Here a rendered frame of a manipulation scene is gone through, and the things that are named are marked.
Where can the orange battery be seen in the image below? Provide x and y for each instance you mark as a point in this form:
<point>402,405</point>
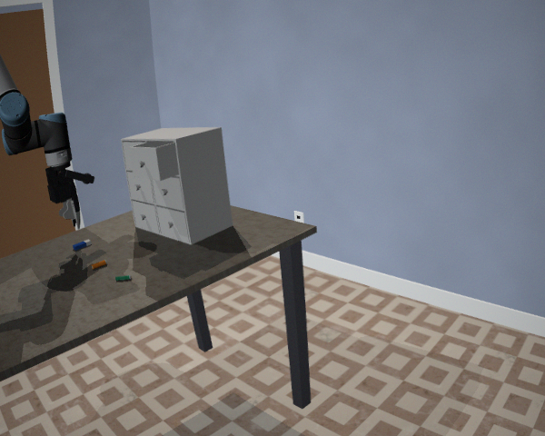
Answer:
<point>97,265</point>

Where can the grey chest of drawers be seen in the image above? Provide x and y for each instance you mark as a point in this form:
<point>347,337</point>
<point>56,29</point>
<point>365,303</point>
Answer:
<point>202,171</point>

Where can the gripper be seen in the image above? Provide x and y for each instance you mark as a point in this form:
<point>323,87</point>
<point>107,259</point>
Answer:
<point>65,188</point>

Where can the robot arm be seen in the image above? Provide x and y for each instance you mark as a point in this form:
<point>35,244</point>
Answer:
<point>19,136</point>

